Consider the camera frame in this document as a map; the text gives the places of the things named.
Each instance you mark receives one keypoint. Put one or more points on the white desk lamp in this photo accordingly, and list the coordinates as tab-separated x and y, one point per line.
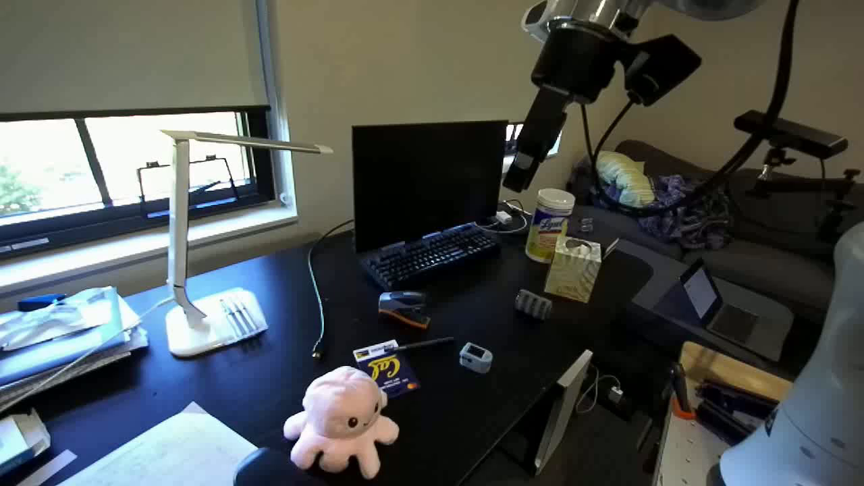
178	225

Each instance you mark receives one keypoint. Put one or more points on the black keyboard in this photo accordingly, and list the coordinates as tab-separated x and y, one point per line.
429	256

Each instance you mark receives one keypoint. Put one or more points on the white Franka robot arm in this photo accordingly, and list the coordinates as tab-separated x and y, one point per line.
811	407

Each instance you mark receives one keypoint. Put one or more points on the black window frame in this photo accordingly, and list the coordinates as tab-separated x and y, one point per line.
259	164

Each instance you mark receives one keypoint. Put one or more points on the blue card packet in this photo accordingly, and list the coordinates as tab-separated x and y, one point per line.
393	373

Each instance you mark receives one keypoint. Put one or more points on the yellow white pillow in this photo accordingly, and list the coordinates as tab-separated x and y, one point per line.
625	180

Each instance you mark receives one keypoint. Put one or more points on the white flat panel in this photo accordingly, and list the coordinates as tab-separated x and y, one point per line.
562	408

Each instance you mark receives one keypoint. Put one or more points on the white paper sheet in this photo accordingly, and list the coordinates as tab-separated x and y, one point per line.
172	450

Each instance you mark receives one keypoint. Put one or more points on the open grey laptop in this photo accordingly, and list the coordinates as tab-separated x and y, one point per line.
745	320

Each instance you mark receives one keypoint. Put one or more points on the wipes canister with white lid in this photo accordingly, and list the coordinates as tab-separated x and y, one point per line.
550	225

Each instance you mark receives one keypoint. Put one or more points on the wooden board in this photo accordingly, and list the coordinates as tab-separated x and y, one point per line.
733	368

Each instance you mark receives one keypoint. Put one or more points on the black tool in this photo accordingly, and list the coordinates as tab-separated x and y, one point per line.
733	408

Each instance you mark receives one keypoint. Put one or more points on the black computer monitor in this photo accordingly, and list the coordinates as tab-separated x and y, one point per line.
427	180

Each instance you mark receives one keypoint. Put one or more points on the purple cloth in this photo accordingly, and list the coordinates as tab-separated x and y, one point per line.
690	211

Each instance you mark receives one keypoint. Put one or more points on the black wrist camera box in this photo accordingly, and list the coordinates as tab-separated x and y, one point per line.
663	65

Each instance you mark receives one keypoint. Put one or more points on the black camera on stand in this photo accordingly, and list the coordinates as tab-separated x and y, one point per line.
793	137

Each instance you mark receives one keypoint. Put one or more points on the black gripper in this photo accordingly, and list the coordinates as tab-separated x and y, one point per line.
577	54

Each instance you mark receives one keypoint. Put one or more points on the small white clip device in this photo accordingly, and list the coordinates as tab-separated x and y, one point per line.
477	357

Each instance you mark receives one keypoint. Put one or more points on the pink octopus plush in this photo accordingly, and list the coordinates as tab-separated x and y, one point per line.
340	419

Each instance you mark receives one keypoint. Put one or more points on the dark couch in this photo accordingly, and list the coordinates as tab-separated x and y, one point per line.
772	260

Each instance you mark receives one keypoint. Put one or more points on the stack of books and papers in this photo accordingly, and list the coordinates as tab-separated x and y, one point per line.
64	333

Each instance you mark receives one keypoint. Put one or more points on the grey roller blind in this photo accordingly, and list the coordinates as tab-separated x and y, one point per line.
124	54

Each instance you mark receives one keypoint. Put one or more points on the patterned tissue box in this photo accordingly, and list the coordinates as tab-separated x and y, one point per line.
574	269

